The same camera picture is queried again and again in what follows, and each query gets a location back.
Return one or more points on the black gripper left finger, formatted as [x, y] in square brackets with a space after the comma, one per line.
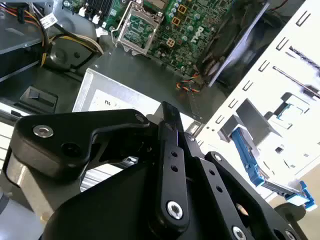
[75, 122]

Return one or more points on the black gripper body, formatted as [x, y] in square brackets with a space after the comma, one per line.
[112, 212]

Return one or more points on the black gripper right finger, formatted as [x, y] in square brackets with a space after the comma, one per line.
[200, 170]

